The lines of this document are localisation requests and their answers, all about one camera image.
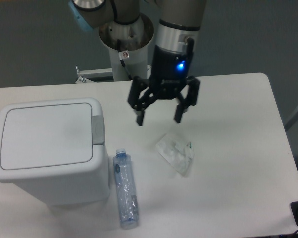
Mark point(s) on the white plastic trash can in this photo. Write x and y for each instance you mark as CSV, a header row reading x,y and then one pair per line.
x,y
55,150

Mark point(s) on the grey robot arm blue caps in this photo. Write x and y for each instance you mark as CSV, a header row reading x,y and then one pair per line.
x,y
179,23

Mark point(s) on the white metal base frame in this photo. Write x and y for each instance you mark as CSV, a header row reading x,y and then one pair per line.
x,y
96,75

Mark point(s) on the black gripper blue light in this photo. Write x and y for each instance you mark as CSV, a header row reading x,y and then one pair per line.
x,y
169,79

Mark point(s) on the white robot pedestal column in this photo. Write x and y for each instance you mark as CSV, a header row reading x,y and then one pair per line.
x,y
128,47

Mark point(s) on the crumpled white plastic wrapper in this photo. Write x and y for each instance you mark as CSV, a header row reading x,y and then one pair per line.
x,y
177,151

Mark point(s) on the clear plastic water bottle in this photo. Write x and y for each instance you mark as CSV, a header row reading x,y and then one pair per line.
x,y
125,189

